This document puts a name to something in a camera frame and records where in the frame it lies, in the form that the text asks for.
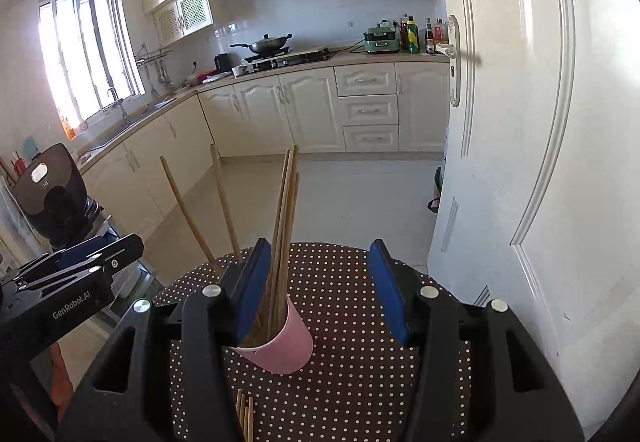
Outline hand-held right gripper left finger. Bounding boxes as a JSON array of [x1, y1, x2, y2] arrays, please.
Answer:
[[56, 237, 274, 442]]

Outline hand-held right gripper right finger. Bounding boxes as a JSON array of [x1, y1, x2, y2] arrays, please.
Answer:
[[368, 238, 585, 442]]

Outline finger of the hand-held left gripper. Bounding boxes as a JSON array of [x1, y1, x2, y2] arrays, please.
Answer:
[[12, 248, 146, 293], [17, 232, 146, 273]]

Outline pink paper cup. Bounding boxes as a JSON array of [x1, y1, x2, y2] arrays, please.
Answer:
[[234, 294, 315, 376]]

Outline orange cloth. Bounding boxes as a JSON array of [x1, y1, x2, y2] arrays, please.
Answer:
[[47, 341, 77, 424]]

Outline brown polka dot tablecloth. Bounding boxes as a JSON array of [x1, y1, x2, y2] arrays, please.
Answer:
[[152, 242, 474, 442]]

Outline bag beside door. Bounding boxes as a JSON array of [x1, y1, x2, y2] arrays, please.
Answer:
[[427, 165, 444, 213]]

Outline sink faucet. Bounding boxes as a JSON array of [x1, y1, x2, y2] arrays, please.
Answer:
[[107, 87, 131, 126]]

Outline cream lower cabinets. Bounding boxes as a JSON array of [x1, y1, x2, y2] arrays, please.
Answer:
[[77, 62, 451, 268]]

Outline kitchen window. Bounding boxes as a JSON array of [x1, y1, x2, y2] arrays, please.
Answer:
[[37, 0, 146, 124]]

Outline white door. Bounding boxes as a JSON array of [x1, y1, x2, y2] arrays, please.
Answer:
[[426, 0, 640, 442]]

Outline gas stove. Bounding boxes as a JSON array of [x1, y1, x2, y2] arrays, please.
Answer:
[[242, 47, 337, 73]]

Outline steel wok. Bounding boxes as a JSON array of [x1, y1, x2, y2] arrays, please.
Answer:
[[229, 33, 294, 57]]

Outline green multi cooker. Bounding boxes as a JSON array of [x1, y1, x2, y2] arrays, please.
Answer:
[[362, 22, 401, 56]]

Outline small lattice door cabinet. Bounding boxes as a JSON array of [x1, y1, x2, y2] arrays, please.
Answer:
[[152, 0, 215, 48]]

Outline wall utensil rack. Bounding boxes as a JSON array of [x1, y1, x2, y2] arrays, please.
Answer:
[[133, 42, 174, 68]]

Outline silver door handle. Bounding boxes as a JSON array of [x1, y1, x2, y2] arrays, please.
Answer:
[[446, 14, 484, 108]]

